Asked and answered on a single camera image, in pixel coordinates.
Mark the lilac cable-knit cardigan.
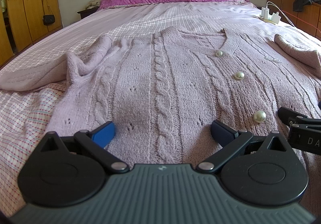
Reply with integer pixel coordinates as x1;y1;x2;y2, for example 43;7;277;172
0;26;321;184

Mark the pink checked bedspread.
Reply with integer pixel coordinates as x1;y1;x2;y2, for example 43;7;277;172
1;2;320;216

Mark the wooden sideboard cabinet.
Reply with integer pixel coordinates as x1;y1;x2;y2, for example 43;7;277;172
267;0;320;40

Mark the white power strip with chargers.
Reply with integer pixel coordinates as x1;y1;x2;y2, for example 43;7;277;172
259;7;281;25

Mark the dark wooden nightstand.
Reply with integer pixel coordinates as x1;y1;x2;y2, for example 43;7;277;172
77;6;99;19

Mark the small black hanging bag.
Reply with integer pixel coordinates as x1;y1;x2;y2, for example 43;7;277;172
42;0;56;25

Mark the orange wooden wardrobe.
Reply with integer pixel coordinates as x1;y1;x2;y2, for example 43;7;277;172
1;0;63;65

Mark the white charger cable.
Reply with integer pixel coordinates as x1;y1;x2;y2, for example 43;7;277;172
265;1;298;27

